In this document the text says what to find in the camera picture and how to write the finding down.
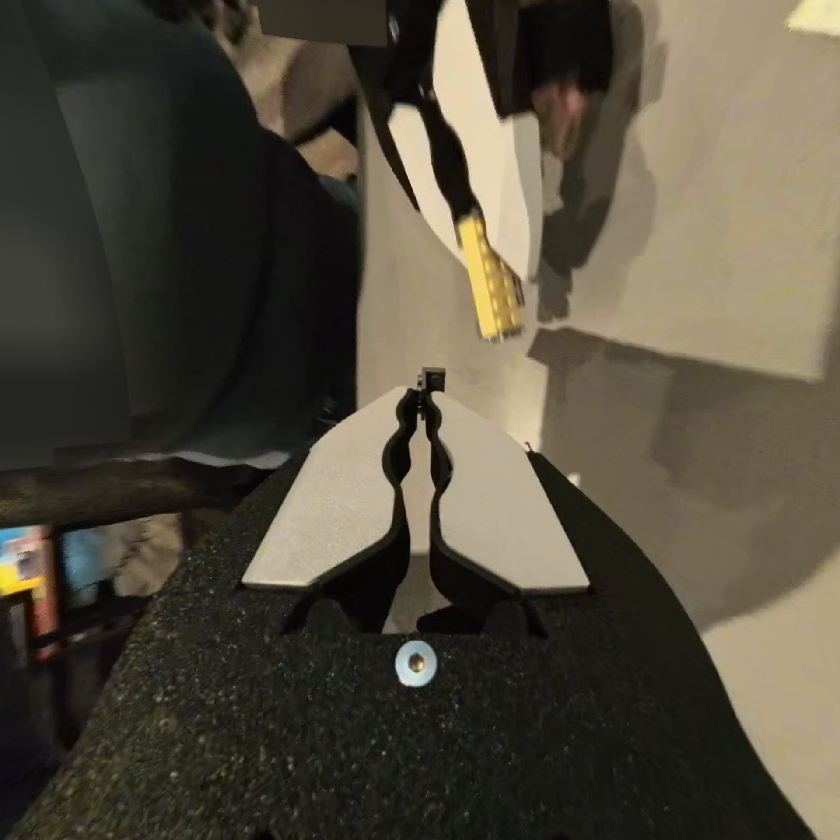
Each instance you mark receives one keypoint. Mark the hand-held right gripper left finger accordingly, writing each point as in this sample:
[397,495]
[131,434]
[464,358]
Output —
[328,512]

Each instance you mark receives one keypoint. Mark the person's left hand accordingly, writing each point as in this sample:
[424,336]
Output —
[561,121]

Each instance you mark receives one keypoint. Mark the small black brick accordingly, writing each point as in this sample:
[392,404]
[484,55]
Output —
[434,380]

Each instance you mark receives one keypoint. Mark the instruction booklet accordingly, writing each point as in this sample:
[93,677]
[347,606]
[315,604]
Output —
[817,13]

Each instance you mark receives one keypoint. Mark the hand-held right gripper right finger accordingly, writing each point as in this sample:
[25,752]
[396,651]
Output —
[512,518]

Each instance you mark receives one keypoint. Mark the yellow and black brick assembly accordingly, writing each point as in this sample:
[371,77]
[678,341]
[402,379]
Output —
[495,289]

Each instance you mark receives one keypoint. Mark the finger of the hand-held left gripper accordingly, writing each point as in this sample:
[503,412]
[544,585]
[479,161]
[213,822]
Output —
[505,184]
[426,170]

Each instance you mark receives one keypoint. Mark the blue and yellow box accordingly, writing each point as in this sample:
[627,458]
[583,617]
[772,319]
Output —
[23,558]

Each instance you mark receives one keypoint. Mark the person's dark knitted sweater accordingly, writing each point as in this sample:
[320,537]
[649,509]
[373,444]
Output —
[164,229]

